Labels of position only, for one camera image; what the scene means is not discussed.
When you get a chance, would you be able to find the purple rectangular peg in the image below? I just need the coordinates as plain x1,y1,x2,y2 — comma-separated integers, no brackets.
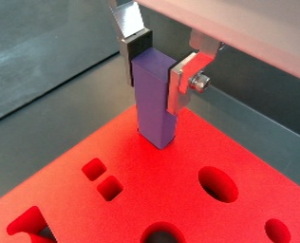
133,48,177,149

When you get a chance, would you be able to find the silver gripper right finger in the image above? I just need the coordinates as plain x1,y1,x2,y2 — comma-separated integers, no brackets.
166,29,224,115

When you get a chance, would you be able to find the red shape sorter block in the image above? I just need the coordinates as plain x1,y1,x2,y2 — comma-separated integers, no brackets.
0,109,300,243

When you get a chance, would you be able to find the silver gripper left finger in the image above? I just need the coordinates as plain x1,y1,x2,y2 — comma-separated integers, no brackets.
110,0,153,85

